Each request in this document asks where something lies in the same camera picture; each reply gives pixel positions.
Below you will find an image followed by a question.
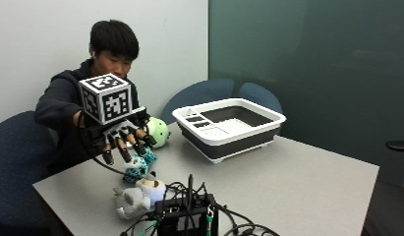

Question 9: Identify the bundle of black cables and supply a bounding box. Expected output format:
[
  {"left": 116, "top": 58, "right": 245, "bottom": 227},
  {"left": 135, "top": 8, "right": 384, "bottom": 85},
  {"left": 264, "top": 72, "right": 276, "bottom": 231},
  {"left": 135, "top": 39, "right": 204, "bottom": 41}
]
[{"left": 119, "top": 173, "right": 284, "bottom": 236}]

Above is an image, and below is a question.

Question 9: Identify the black chair armrest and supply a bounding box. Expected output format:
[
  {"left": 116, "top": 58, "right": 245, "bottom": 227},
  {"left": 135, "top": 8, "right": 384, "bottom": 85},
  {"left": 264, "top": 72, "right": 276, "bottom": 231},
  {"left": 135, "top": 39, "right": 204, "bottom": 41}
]
[{"left": 385, "top": 140, "right": 404, "bottom": 152}]

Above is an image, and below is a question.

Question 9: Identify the white cube of black markers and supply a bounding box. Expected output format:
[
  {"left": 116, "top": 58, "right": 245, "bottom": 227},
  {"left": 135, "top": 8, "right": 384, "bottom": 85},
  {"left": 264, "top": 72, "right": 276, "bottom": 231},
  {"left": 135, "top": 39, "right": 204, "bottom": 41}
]
[{"left": 78, "top": 73, "right": 135, "bottom": 127}]

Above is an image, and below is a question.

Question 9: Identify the white and grey dish tub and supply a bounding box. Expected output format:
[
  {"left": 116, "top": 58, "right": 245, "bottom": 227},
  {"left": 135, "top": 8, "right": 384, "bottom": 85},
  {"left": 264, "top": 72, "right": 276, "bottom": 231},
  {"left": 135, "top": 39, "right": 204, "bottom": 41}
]
[{"left": 171, "top": 96, "right": 288, "bottom": 164}]

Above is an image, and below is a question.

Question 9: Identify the large blue office chair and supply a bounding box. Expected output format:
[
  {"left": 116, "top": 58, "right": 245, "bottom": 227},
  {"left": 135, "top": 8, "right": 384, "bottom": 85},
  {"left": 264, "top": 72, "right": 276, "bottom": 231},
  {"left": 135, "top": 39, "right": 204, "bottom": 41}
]
[{"left": 0, "top": 110, "right": 60, "bottom": 236}]

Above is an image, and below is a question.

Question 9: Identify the green round soft toy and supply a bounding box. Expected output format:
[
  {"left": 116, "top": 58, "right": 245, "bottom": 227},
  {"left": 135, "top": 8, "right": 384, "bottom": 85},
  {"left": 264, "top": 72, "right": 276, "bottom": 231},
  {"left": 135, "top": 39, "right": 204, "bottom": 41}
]
[{"left": 146, "top": 116, "right": 172, "bottom": 148}]

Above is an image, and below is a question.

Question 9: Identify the black glove cable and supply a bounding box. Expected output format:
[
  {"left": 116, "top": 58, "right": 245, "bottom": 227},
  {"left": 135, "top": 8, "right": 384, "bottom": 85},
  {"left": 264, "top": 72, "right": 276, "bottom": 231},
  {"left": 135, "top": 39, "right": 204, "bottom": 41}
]
[{"left": 78, "top": 111, "right": 130, "bottom": 177}]

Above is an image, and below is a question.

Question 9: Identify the blue round-backed chair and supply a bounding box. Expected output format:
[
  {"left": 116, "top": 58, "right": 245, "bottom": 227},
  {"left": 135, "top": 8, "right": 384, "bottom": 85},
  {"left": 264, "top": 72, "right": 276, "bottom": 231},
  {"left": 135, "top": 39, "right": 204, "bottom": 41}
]
[
  {"left": 160, "top": 78, "right": 236, "bottom": 125},
  {"left": 237, "top": 82, "right": 284, "bottom": 115}
]

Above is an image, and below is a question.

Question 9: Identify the the person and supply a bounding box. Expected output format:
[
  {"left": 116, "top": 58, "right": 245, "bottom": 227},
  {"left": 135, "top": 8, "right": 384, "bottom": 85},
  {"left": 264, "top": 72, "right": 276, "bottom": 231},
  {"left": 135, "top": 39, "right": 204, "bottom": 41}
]
[{"left": 35, "top": 19, "right": 142, "bottom": 175}]

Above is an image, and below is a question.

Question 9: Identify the black electronics box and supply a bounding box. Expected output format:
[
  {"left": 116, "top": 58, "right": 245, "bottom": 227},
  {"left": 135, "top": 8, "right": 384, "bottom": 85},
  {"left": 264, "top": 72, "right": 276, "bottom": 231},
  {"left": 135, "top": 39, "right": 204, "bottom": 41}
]
[{"left": 155, "top": 192, "right": 220, "bottom": 236}]

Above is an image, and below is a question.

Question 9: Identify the teal spotted soft toy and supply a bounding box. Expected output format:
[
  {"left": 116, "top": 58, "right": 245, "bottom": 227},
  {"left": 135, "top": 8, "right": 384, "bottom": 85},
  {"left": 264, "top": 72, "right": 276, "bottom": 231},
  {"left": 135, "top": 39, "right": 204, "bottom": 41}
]
[{"left": 122, "top": 147, "right": 160, "bottom": 184}]

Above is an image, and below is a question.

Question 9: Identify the white and grey soft toy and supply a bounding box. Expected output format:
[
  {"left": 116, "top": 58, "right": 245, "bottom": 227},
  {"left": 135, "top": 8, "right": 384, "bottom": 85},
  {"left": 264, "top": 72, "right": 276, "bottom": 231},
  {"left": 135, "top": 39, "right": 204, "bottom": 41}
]
[{"left": 114, "top": 177, "right": 170, "bottom": 220}]

